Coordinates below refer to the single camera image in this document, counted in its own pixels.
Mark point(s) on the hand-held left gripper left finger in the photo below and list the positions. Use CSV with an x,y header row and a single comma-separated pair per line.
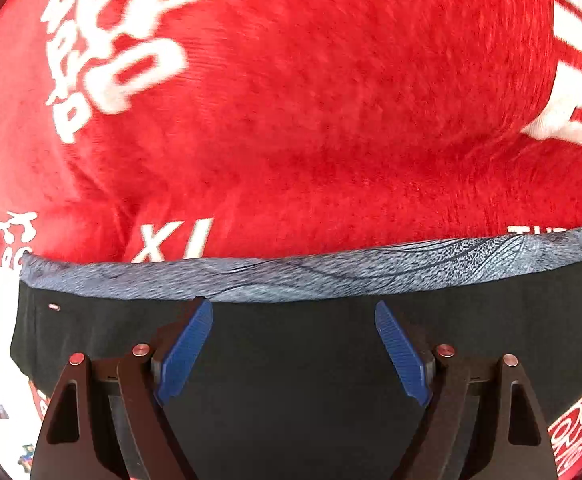
x,y
186,355

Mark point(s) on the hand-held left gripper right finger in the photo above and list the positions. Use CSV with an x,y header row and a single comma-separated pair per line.
x,y
402,355

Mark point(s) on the black pants patterned grey waistband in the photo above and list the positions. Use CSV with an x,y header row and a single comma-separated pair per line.
x,y
291,345

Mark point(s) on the red printed blanket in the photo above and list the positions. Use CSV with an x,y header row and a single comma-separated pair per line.
x,y
321,110

